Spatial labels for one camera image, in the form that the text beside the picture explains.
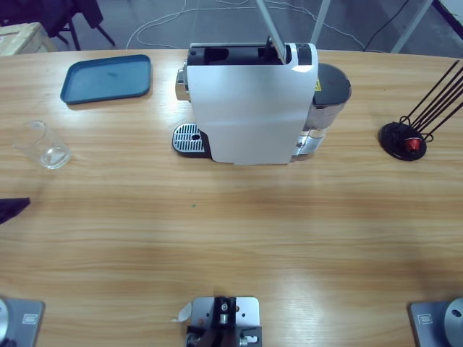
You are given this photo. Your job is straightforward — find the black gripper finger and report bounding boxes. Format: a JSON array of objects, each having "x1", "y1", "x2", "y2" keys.
[{"x1": 0, "y1": 197, "x2": 31, "y2": 225}]

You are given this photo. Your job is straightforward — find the clear drinking glass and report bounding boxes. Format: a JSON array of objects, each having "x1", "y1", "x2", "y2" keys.
[{"x1": 12, "y1": 121, "x2": 72, "y2": 170}]

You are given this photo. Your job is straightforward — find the grey coffee machine lever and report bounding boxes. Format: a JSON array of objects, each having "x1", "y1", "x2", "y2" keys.
[{"x1": 255, "y1": 0, "x2": 290, "y2": 63}]

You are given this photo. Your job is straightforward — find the white capsule coffee machine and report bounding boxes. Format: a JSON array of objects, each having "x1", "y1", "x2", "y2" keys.
[{"x1": 171, "y1": 42, "x2": 319, "y2": 166}]

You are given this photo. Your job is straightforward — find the blue plastic tray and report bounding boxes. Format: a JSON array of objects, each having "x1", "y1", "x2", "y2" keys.
[{"x1": 59, "y1": 54, "x2": 153, "y2": 106}]

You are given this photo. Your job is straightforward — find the wooden crate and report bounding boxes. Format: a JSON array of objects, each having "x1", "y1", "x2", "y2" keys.
[{"x1": 0, "y1": 22, "x2": 59, "y2": 57}]

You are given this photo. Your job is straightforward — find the black drip tray metal grille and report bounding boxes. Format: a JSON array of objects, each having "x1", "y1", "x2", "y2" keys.
[{"x1": 171, "y1": 122, "x2": 213, "y2": 160}]

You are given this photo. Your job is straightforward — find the white paper tag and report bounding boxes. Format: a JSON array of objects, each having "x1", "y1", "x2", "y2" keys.
[{"x1": 171, "y1": 301, "x2": 193, "y2": 323}]

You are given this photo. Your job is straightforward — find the clear water tank black lid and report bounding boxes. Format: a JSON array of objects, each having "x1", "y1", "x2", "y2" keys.
[{"x1": 294, "y1": 63, "x2": 352, "y2": 160}]

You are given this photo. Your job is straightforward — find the black capsule holder with rods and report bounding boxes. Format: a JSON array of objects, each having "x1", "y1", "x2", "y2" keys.
[{"x1": 378, "y1": 60, "x2": 463, "y2": 162}]

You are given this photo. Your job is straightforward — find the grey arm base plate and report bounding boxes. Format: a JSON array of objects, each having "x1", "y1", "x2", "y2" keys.
[
  {"x1": 408, "y1": 296, "x2": 463, "y2": 347},
  {"x1": 0, "y1": 296, "x2": 46, "y2": 347}
]

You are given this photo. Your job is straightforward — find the white floor cable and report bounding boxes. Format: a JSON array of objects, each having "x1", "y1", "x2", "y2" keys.
[{"x1": 125, "y1": 0, "x2": 366, "y2": 51}]

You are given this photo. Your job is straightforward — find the grey camera mount black post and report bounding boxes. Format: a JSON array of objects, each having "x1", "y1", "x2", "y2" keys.
[{"x1": 184, "y1": 296, "x2": 263, "y2": 347}]

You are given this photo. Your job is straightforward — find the white metal frame leg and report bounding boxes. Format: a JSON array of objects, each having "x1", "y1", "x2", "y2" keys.
[
  {"x1": 390, "y1": 0, "x2": 434, "y2": 54},
  {"x1": 310, "y1": 0, "x2": 332, "y2": 46}
]

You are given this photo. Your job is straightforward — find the black floor cable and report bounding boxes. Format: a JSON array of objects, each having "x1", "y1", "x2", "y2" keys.
[{"x1": 361, "y1": 0, "x2": 406, "y2": 52}]

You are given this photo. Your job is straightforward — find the dark frame bar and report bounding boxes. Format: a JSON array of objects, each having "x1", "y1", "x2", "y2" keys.
[{"x1": 432, "y1": 0, "x2": 463, "y2": 37}]

